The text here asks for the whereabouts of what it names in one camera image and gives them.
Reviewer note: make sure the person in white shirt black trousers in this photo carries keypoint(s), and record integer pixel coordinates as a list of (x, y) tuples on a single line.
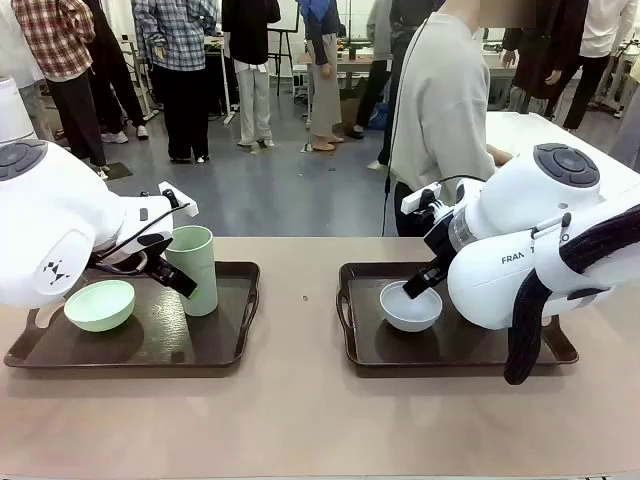
[(607, 25)]

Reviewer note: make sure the person in grey top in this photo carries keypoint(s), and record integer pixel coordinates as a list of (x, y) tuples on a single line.
[(380, 30)]

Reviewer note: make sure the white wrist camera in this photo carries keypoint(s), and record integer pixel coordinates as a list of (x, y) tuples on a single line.
[(180, 197), (420, 197)]

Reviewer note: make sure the dark brown serving tray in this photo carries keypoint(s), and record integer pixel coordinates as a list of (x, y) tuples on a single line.
[(150, 340), (400, 350)]

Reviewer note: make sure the white cylindrical device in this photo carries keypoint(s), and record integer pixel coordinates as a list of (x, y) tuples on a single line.
[(12, 110)]

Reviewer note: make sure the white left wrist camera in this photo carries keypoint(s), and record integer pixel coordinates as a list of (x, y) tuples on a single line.
[(180, 197)]

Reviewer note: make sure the light green plastic bowl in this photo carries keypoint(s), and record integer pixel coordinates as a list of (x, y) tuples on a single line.
[(100, 310)]

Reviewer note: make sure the person in dark brown coat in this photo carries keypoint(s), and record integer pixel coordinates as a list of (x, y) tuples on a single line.
[(545, 50)]

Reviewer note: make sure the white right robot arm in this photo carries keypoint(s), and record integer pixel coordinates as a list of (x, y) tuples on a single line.
[(525, 210)]

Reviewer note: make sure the person in black top white trousers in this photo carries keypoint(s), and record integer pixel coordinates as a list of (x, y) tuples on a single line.
[(250, 30)]

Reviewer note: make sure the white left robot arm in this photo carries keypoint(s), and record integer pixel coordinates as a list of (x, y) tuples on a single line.
[(50, 225)]

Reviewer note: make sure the person in cream shirt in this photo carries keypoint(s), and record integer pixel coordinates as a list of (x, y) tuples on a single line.
[(440, 100)]

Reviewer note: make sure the whiteboard on easel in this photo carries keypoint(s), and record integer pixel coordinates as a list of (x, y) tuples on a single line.
[(287, 15)]

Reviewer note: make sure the light green plastic cup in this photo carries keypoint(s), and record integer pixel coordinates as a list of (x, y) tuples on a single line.
[(197, 280)]

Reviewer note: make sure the person in dark clothes white sneakers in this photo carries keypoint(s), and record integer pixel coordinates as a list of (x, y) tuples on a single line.
[(112, 75)]

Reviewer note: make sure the person in blue jacket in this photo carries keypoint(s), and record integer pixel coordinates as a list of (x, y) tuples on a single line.
[(325, 90)]

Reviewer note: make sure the person's right forearm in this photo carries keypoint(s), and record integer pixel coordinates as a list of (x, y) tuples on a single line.
[(500, 155)]

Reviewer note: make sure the white plastic bowl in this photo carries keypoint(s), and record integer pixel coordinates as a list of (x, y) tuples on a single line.
[(410, 315)]

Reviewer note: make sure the person in blue plaid shirt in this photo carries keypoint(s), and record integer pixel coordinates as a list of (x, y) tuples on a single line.
[(175, 35)]

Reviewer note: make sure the person in red plaid shirt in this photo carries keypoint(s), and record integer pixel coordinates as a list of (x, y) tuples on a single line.
[(55, 35)]

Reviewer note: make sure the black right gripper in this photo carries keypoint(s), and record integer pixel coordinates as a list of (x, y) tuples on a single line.
[(441, 245)]

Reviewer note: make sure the person in black clothes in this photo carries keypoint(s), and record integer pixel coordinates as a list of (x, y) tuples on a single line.
[(397, 30)]

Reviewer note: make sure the white side table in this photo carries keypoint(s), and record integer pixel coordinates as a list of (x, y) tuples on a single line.
[(550, 130)]

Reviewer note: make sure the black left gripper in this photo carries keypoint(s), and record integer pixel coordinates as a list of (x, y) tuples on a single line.
[(159, 264)]

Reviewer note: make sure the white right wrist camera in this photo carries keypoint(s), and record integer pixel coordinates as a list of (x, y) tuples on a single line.
[(420, 197)]

